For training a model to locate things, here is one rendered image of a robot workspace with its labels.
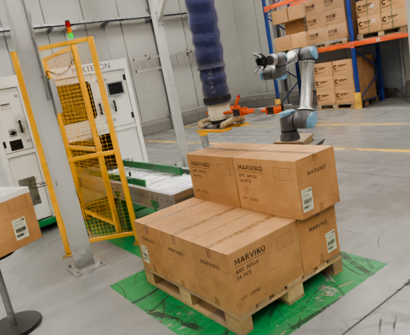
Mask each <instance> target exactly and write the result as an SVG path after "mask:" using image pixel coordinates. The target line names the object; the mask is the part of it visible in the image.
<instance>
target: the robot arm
mask: <svg viewBox="0 0 410 335"><path fill-rule="evenodd" d="M252 55H253V56H256V57H258V58H257V59H256V60H255V62H256V64H257V66H258V67H259V68H258V69H257V70H255V74H256V73H260V79H261V80H273V79H276V80H277V81H278V80H284V79H287V73H286V67H287V66H288V65H290V64H294V63H296V62H298V61H301V60H302V82H301V93H300V107H299V109H298V111H297V112H295V110H286V111H283V112H281V113H280V114H279V119H280V129H281V135H280V141H281V142H293V141H296V140H299V139H300V134H299V133H298V130H297V128H313V127H314V126H315V125H316V123H317V119H318V117H317V114H316V112H315V111H314V109H313V108H312V101H313V89H314V67H315V61H316V59H317V58H318V51H317V48H316V47H304V48H299V49H294V50H292V51H290V52H288V53H287V54H286V53H275V54H272V53H271V55H268V56H267V57H265V56H264V55H263V54H260V53H252ZM267 65H269V66H270V67H268V68H266V66H267ZM265 68H266V69H265Z"/></svg>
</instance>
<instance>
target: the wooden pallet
mask: <svg viewBox="0 0 410 335"><path fill-rule="evenodd" d="M144 269H145V272H146V277H147V281H148V282H149V283H151V284H152V285H154V286H156V287H158V288H159V289H161V290H162V291H164V292H166V293H168V294H170V295H171V296H173V297H174V298H176V299H178V300H180V301H182V302H183V303H185V304H186V305H188V306H190V307H192V308H193V309H195V310H197V311H198V312H200V313H201V314H204V315H205V316H207V317H209V318H210V319H212V320H214V321H215V322H217V323H219V324H220V325H222V326H224V327H225V328H228V329H229V330H231V331H232V332H234V333H235V334H238V335H246V334H248V333H249V332H251V331H252V330H254V326H253V320H252V316H251V315H252V314H254V313H256V312H257V311H259V310H260V309H262V308H264V307H265V306H266V305H268V304H270V303H271V302H273V301H274V300H276V299H277V300H279V301H281V302H284V303H286V304H289V305H291V304H293V303H294V302H296V301H297V300H299V299H301V298H302V297H303V296H304V289H303V284H302V283H303V282H304V281H306V280H307V279H309V278H310V277H312V276H314V275H315V274H317V273H319V272H320V271H322V272H324V273H328V274H330V275H334V276H335V275H337V274H338V273H340V272H341V271H343V268H342V256H341V253H338V254H337V255H335V256H333V257H332V258H330V259H328V260H327V261H325V262H324V263H322V264H321V265H319V266H317V267H316V268H314V269H312V270H311V271H309V272H308V273H306V274H305V275H303V276H301V277H300V278H298V279H296V280H295V281H293V282H292V283H290V284H288V285H287V286H285V287H284V288H282V289H280V290H279V291H277V292H276V293H274V294H272V295H271V296H269V297H268V298H266V299H264V300H263V301H261V302H260V303H258V304H256V305H255V306H253V307H252V308H250V309H248V310H247V311H245V312H244V313H242V314H240V315H239V316H237V315H236V314H234V313H232V312H230V311H228V310H226V309H224V308H223V307H221V306H219V305H217V304H215V303H214V302H211V301H210V300H207V299H206V298H203V297H202V296H200V295H198V294H196V293H194V292H193V291H191V290H189V289H187V288H185V287H183V286H181V285H180V284H177V283H176V282H173V281H172V280H170V279H168V278H166V277H164V276H162V275H161V274H159V273H157V272H155V271H153V270H151V269H149V268H147V267H145V266H144Z"/></svg>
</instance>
